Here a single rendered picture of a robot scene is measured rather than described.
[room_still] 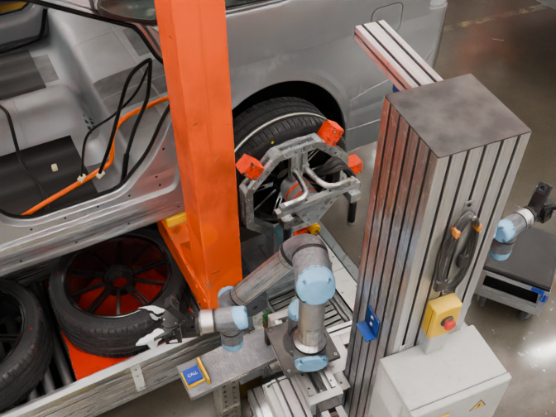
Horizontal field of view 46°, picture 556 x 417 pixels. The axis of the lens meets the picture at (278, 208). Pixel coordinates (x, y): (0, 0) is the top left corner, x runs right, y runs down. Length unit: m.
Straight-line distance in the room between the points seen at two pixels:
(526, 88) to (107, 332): 3.75
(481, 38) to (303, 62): 3.27
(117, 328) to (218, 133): 1.22
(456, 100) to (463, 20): 4.58
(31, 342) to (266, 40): 1.66
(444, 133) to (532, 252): 2.22
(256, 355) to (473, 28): 3.98
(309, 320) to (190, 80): 0.84
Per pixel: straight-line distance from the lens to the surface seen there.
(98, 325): 3.07
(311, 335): 2.18
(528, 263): 3.63
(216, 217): 2.41
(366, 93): 3.23
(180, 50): 1.93
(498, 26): 6.19
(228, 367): 2.92
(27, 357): 3.09
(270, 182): 3.05
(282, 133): 2.86
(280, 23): 2.74
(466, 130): 1.55
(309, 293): 1.95
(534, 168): 4.73
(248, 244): 3.63
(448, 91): 1.66
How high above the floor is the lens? 2.97
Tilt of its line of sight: 46 degrees down
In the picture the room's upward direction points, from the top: straight up
